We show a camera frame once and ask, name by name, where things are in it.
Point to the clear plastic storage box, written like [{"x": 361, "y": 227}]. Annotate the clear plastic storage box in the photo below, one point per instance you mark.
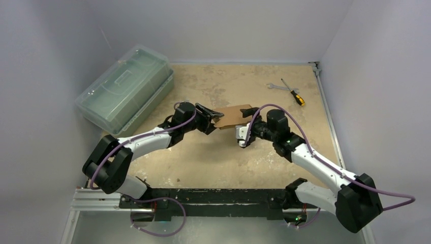
[{"x": 123, "y": 97}]

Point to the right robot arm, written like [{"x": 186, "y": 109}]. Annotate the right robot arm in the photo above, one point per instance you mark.
[{"x": 351, "y": 198}]

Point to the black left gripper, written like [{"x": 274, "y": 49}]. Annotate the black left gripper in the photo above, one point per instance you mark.
[{"x": 205, "y": 127}]

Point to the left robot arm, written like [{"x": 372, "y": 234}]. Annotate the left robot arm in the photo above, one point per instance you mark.
[{"x": 108, "y": 164}]

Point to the yellow black screwdriver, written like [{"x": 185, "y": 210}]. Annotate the yellow black screwdriver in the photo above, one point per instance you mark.
[{"x": 299, "y": 100}]

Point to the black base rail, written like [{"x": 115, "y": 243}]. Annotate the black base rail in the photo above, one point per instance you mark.
[{"x": 272, "y": 204}]

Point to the aluminium frame rail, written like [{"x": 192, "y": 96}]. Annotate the aluminium frame rail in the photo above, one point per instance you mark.
[{"x": 96, "y": 217}]

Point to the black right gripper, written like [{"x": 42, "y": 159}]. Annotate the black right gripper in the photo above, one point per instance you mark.
[{"x": 254, "y": 122}]

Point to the brown cardboard box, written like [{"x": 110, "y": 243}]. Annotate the brown cardboard box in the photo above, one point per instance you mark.
[{"x": 232, "y": 117}]

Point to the silver wrench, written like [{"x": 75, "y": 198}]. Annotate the silver wrench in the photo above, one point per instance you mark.
[{"x": 272, "y": 86}]

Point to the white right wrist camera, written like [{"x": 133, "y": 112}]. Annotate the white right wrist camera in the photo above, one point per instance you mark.
[{"x": 242, "y": 134}]

